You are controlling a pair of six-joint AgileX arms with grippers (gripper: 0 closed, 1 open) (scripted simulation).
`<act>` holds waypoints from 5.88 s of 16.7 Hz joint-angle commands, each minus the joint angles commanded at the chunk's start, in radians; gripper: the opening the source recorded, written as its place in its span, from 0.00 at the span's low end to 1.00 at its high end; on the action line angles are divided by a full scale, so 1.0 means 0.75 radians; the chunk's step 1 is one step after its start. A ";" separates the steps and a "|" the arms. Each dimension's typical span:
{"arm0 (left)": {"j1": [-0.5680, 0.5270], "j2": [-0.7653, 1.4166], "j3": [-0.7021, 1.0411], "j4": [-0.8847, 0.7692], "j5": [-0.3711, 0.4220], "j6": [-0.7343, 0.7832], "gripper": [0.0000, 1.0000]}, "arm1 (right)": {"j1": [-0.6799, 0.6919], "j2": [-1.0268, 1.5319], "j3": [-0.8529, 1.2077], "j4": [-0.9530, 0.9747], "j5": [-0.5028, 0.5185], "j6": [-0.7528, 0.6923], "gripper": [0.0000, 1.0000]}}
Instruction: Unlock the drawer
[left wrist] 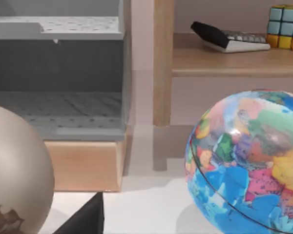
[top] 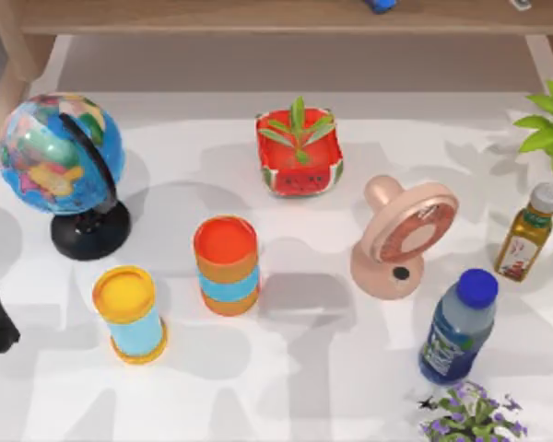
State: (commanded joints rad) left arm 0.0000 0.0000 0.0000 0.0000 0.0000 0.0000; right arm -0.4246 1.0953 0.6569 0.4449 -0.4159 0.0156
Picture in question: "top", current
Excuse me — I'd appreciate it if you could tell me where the watermelon plant pot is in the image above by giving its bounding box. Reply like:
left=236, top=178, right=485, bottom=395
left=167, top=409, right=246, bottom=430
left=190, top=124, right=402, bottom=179
left=255, top=96, right=345, bottom=199

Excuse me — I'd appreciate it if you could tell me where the orange and light blue can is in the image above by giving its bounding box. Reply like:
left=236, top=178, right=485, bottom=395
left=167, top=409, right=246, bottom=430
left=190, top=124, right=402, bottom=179
left=193, top=215, right=262, bottom=318

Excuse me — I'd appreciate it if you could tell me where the pink desk fan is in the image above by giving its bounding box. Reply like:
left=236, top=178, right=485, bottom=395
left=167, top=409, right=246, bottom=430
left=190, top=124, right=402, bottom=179
left=349, top=174, right=460, bottom=301

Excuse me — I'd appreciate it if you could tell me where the yellow and light blue can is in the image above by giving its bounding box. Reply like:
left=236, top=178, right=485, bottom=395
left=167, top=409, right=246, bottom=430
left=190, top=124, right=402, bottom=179
left=91, top=265, right=169, bottom=366

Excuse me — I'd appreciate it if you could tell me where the wooden shelf unit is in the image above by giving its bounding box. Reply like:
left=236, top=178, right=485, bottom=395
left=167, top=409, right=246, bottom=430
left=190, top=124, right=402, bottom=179
left=0, top=0, right=553, bottom=144

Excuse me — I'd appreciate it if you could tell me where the blue bottle with blue cap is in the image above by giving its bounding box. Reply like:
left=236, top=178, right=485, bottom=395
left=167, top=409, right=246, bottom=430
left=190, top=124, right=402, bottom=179
left=418, top=268, right=500, bottom=386

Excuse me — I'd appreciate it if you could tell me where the blue globe on black stand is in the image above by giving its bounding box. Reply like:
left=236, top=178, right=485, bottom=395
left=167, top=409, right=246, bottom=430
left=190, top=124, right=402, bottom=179
left=0, top=93, right=134, bottom=262

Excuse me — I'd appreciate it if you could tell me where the blue toy car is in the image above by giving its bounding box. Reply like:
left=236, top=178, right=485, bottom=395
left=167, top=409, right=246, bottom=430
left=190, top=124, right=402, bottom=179
left=361, top=0, right=398, bottom=15

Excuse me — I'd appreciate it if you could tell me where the yellow bottle with grey cap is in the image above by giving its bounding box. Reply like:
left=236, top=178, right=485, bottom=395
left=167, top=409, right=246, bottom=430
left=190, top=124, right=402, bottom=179
left=493, top=181, right=553, bottom=283

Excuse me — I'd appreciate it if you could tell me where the purple flower plant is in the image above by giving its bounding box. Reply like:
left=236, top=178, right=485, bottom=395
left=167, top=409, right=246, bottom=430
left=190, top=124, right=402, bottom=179
left=417, top=380, right=531, bottom=442

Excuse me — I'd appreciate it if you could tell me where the bright green leafy plant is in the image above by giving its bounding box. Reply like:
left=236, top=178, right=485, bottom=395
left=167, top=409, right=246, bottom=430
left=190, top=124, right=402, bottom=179
left=512, top=79, right=553, bottom=176

